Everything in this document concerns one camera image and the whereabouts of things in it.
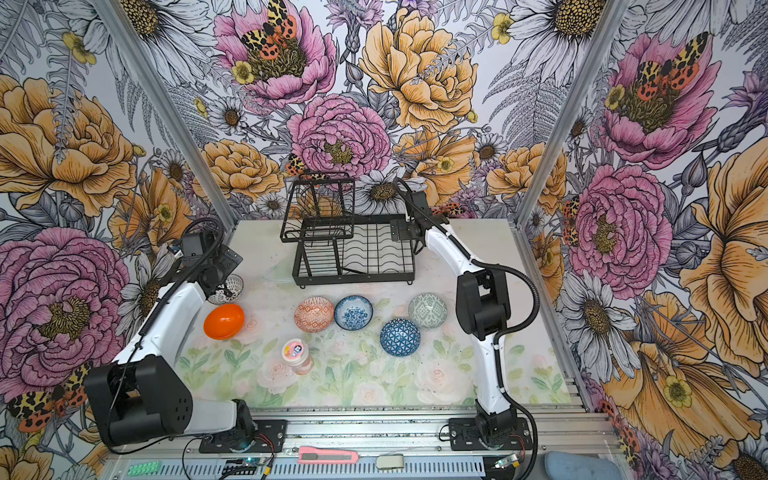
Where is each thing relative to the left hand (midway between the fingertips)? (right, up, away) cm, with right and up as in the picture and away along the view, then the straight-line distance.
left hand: (223, 275), depth 84 cm
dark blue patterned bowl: (+49, -19, +5) cm, 53 cm away
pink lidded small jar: (+22, -19, -7) cm, 30 cm away
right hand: (+52, +12, +15) cm, 56 cm away
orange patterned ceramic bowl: (+23, -13, +10) cm, 28 cm away
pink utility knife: (+28, -41, -13) cm, 51 cm away
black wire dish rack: (+30, +8, +3) cm, 32 cm away
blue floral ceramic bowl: (+35, -13, +11) cm, 39 cm away
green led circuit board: (-9, -43, -16) cm, 46 cm away
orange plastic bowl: (-4, -15, +7) cm, 17 cm away
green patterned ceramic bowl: (+58, -12, +12) cm, 61 cm away
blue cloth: (+85, -41, -17) cm, 96 cm away
